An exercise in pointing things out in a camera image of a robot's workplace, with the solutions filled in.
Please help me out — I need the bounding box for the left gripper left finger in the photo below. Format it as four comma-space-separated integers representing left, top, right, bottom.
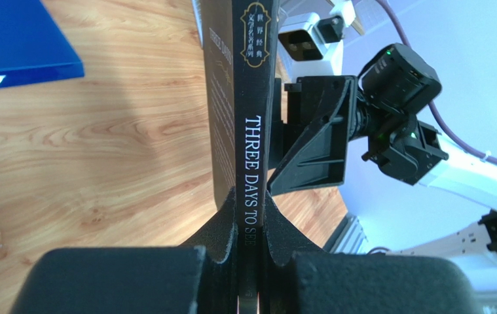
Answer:
11, 190, 238, 313

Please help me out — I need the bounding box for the Three Days To See book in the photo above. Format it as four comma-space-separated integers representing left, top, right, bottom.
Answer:
200, 1, 279, 313

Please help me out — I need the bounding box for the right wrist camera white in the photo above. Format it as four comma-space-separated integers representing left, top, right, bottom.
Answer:
278, 13, 346, 82

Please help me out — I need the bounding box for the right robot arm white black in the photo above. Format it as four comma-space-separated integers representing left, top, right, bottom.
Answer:
271, 43, 497, 290

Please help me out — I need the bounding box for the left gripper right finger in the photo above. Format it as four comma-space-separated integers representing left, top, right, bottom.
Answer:
261, 196, 483, 313

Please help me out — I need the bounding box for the white wire wooden shelf rack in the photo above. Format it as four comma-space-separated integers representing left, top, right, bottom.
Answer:
279, 0, 388, 40

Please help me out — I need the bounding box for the blue file folder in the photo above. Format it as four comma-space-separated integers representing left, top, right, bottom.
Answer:
0, 0, 84, 88

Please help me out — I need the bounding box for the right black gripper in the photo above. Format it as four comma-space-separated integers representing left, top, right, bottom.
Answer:
268, 43, 442, 196

